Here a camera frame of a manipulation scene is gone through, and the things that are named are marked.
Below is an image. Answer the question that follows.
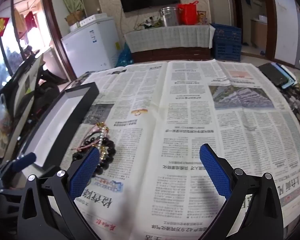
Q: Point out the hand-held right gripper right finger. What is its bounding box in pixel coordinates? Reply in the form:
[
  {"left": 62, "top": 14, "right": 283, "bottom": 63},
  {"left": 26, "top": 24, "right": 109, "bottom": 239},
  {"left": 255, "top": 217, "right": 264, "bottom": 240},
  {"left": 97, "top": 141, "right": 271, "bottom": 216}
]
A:
[{"left": 199, "top": 144, "right": 284, "bottom": 240}]

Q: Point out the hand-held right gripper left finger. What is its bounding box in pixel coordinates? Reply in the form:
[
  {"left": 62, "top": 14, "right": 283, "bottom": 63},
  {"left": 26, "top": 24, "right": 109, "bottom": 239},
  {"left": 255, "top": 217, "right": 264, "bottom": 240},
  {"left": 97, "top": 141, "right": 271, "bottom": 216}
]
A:
[{"left": 16, "top": 147, "right": 102, "bottom": 240}]

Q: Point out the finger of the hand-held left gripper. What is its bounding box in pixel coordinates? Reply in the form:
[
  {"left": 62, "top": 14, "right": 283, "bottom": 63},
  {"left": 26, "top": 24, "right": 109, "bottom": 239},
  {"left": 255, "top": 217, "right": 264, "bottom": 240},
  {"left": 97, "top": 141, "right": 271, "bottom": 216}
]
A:
[{"left": 0, "top": 152, "right": 37, "bottom": 178}]

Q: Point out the black large bead bracelet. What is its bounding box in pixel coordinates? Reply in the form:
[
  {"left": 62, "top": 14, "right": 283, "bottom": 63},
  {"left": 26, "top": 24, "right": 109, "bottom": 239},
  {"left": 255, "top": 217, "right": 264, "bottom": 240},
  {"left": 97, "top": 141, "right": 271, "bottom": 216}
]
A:
[{"left": 72, "top": 137, "right": 116, "bottom": 178}]

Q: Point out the pink cord bracelet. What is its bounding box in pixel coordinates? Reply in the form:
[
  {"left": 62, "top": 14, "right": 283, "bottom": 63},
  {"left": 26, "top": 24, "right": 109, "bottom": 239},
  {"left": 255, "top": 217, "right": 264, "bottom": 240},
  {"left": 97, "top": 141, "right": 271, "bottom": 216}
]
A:
[{"left": 83, "top": 127, "right": 103, "bottom": 153}]

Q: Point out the white pearl bracelet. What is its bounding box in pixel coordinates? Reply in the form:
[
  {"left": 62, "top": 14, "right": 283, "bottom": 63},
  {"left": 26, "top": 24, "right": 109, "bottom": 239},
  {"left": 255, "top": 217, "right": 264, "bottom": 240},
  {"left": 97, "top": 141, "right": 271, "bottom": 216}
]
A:
[{"left": 96, "top": 127, "right": 110, "bottom": 161}]

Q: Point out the black box with white inside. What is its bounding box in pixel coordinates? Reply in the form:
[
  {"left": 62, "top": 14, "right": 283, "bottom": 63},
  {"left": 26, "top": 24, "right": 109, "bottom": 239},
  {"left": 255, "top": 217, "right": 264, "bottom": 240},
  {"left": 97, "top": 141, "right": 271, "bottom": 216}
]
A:
[{"left": 22, "top": 82, "right": 100, "bottom": 168}]

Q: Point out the spread newspaper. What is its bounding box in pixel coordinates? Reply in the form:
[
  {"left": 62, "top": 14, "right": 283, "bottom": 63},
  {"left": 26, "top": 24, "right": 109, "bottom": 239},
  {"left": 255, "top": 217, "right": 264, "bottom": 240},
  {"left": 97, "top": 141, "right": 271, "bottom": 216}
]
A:
[{"left": 57, "top": 59, "right": 300, "bottom": 240}]

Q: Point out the black smartphone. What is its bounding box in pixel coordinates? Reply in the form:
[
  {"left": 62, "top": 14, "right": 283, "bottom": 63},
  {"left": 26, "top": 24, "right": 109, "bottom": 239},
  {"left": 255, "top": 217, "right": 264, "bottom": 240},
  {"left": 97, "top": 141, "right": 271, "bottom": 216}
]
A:
[{"left": 258, "top": 63, "right": 289, "bottom": 88}]

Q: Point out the phone in blue case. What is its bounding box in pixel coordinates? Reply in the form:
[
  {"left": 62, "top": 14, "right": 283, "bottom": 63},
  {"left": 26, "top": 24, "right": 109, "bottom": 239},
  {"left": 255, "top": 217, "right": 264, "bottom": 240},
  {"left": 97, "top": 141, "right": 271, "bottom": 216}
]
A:
[{"left": 272, "top": 62, "right": 297, "bottom": 89}]

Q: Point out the blue plastic bag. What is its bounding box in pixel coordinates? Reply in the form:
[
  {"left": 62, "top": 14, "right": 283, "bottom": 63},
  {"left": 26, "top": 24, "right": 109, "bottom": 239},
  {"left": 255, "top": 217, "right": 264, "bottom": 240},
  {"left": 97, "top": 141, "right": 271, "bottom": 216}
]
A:
[{"left": 115, "top": 42, "right": 134, "bottom": 68}]

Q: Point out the white chest freezer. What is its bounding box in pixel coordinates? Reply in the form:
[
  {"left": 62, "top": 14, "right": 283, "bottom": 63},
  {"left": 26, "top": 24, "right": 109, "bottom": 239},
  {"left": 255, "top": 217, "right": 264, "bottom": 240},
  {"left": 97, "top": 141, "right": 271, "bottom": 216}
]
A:
[{"left": 61, "top": 17, "right": 120, "bottom": 73}]

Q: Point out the dark wooden television cabinet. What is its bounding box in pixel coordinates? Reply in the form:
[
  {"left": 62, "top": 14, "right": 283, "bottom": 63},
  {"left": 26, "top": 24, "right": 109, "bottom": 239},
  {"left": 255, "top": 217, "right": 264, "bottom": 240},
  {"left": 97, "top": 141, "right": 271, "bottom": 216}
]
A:
[{"left": 131, "top": 46, "right": 213, "bottom": 63}]

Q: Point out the blue plastic crate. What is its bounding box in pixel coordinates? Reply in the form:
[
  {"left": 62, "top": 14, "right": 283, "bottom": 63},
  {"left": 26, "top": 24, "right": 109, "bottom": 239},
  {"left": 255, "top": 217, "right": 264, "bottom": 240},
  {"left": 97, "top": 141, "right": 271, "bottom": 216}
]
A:
[{"left": 210, "top": 23, "right": 242, "bottom": 62}]

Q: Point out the white patterned cloth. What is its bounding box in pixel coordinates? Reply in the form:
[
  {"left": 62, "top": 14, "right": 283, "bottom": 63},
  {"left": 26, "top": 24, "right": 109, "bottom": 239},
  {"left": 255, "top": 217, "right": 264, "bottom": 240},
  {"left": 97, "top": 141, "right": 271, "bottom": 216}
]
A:
[{"left": 124, "top": 24, "right": 215, "bottom": 53}]

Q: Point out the brown cardboard box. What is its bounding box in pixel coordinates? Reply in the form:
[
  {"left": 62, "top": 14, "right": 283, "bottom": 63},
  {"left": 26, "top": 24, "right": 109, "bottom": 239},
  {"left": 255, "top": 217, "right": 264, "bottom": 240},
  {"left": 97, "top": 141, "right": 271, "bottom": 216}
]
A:
[{"left": 65, "top": 10, "right": 85, "bottom": 26}]

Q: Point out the white foam box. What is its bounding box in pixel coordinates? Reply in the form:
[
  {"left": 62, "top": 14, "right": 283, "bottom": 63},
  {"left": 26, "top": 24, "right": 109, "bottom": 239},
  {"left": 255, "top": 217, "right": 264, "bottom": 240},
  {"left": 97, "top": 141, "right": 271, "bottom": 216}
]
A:
[{"left": 76, "top": 13, "right": 108, "bottom": 28}]

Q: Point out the colourful snack box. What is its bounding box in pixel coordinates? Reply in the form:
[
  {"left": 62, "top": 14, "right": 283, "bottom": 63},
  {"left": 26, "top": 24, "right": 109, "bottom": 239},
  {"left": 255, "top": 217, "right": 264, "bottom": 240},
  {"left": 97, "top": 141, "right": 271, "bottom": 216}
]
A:
[{"left": 197, "top": 10, "right": 207, "bottom": 25}]

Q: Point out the red shopping bag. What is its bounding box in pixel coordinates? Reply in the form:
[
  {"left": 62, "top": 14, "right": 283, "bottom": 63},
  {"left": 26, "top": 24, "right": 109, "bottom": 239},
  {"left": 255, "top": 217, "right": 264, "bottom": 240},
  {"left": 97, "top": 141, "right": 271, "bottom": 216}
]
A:
[{"left": 177, "top": 1, "right": 198, "bottom": 25}]

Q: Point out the steel stock pot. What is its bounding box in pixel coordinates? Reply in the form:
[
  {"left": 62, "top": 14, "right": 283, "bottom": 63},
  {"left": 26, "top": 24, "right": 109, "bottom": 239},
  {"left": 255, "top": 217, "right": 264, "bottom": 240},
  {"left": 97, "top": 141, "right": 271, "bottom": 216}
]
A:
[{"left": 159, "top": 6, "right": 180, "bottom": 27}]

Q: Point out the tangle of cables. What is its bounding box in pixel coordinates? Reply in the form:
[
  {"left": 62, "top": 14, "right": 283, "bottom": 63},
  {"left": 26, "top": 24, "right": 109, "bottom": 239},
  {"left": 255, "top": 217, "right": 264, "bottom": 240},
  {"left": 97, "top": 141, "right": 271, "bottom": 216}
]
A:
[{"left": 134, "top": 15, "right": 163, "bottom": 30}]

